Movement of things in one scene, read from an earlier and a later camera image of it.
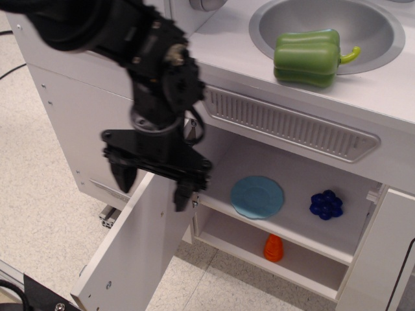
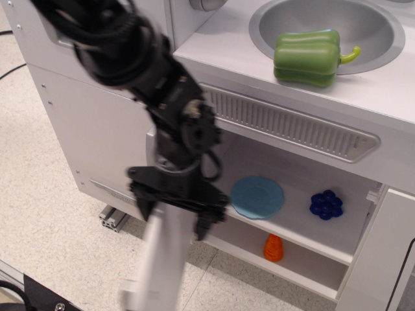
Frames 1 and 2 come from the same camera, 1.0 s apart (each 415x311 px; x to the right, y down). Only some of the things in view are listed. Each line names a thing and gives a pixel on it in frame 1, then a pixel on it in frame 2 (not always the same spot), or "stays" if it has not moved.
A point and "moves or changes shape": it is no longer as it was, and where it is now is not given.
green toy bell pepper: [309, 57] stays
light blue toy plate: [257, 197] stays
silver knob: [206, 5] stays
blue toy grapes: [326, 205] stays
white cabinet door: [127, 271] moves or changes shape
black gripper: [157, 144] to [181, 188]
